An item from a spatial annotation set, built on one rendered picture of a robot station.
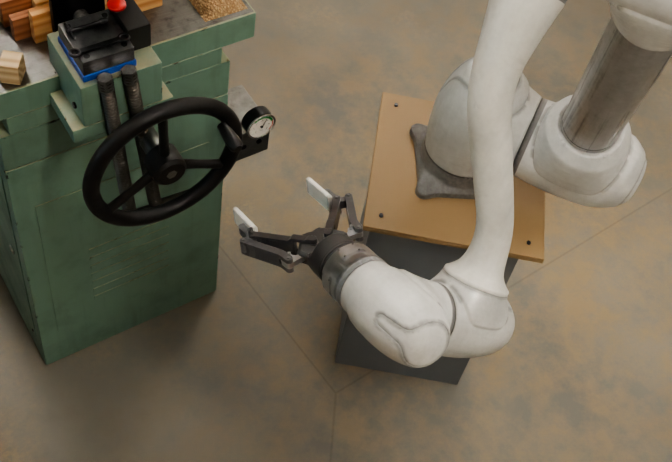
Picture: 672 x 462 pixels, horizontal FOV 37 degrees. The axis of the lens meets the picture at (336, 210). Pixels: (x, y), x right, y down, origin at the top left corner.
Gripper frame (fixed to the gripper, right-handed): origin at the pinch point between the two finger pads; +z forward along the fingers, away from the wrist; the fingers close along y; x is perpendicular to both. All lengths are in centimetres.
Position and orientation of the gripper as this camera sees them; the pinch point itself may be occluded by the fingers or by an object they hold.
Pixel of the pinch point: (275, 202)
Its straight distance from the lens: 162.6
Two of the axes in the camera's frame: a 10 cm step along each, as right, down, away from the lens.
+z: -5.4, -4.7, 7.0
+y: -8.4, 3.6, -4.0
